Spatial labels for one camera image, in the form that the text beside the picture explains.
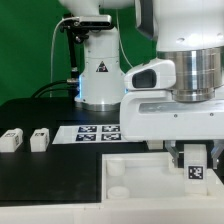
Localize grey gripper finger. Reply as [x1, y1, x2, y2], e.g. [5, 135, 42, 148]
[211, 140, 224, 169]
[165, 140, 179, 165]

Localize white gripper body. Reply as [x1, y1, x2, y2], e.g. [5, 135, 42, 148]
[120, 91, 224, 141]

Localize white square table top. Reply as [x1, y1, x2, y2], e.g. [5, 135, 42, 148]
[102, 153, 224, 200]

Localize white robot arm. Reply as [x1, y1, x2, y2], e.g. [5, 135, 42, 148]
[59, 0, 224, 161]

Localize white L-shaped obstacle fence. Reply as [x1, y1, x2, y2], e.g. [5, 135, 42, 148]
[0, 154, 224, 224]

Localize white sheet with AprilTags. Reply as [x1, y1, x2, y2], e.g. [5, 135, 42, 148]
[53, 124, 125, 144]

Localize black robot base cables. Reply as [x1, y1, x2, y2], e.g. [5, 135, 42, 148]
[30, 78, 80, 99]

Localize black camera on stand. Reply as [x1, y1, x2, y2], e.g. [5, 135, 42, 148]
[60, 14, 114, 97]

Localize white camera cable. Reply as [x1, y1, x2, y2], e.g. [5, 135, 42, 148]
[49, 18, 73, 98]

